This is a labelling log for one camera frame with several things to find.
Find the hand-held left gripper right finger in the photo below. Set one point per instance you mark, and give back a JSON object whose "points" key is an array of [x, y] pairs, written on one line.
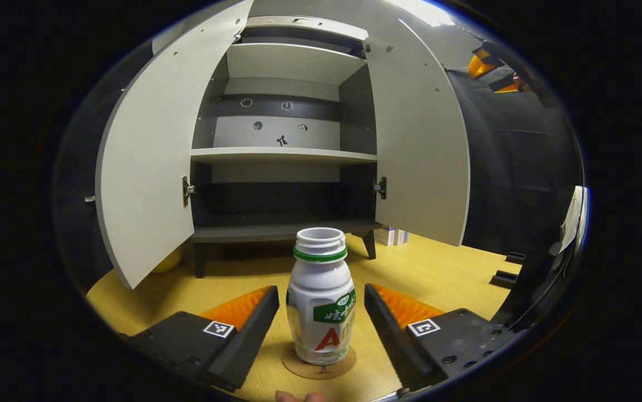
{"points": [[388, 335]]}

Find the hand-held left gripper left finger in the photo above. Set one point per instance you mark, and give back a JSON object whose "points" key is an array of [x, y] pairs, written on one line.
{"points": [[251, 335]]}

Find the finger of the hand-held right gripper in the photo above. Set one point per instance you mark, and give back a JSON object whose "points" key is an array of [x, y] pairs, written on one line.
{"points": [[483, 64], [506, 87]]}

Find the round cork coaster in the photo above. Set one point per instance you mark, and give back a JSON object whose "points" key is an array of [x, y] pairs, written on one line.
{"points": [[298, 368]]}

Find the white plastic bottle green label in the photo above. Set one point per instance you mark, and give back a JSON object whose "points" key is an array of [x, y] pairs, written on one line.
{"points": [[321, 290]]}

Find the white cabinet door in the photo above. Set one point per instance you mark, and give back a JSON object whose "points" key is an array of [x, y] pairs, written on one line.
{"points": [[153, 156], [416, 145]]}

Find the black cabinet leg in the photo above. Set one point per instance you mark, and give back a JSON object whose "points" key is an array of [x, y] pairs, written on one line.
{"points": [[200, 259], [369, 245]]}

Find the white cabinet shelf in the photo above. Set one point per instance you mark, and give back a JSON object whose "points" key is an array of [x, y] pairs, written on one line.
{"points": [[282, 155]]}

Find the beige cabinet drawer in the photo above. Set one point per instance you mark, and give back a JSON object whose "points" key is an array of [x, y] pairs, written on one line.
{"points": [[276, 22]]}

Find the small white box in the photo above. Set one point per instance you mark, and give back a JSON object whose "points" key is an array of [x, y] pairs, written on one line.
{"points": [[385, 235], [402, 237]]}

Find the yellow round object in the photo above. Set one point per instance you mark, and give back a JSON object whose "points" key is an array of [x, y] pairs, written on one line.
{"points": [[167, 262]]}

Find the black stand foot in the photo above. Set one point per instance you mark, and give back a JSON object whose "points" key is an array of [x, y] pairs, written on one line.
{"points": [[516, 257], [505, 279]]}

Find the white cloth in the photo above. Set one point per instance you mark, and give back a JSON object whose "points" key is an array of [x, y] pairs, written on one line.
{"points": [[573, 218]]}

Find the black frame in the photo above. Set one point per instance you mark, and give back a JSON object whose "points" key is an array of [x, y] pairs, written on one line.
{"points": [[533, 290]]}

